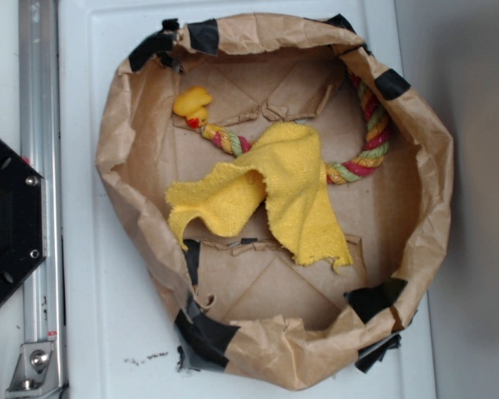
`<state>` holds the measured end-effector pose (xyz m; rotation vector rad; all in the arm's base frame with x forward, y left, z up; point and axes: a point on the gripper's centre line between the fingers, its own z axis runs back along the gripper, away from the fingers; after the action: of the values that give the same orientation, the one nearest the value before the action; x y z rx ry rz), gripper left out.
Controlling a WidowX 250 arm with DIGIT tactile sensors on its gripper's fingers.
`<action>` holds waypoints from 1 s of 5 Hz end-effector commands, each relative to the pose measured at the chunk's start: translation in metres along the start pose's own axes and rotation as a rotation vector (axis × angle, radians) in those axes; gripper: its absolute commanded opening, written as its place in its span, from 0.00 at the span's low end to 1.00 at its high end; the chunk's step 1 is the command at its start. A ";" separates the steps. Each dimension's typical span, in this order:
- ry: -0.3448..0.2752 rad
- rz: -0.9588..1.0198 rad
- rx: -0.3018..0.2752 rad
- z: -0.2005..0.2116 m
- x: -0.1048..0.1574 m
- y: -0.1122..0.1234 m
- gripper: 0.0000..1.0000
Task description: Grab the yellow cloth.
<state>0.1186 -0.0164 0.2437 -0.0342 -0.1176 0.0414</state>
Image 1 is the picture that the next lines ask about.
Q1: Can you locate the metal corner bracket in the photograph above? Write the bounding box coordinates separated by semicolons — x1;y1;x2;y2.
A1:
5;342;61;398

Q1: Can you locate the white plastic tray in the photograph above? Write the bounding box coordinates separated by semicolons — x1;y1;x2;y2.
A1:
57;0;438;399

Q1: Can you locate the brown paper bag bin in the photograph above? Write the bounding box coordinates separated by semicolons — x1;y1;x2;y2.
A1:
96;13;453;391

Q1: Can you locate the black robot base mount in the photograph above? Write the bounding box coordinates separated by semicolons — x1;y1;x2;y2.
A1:
0;139;46;307

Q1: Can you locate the aluminium extrusion rail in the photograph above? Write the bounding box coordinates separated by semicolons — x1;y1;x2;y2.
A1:
18;1;68;398

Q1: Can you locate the yellow terry cloth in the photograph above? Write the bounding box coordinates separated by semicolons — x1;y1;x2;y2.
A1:
166;122;353;269

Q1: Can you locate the yellow rubber duck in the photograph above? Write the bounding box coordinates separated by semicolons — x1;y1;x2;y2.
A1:
172;86;213;129

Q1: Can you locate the multicolour braided rope toy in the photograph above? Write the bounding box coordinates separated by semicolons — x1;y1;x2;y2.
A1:
199;70;392;185

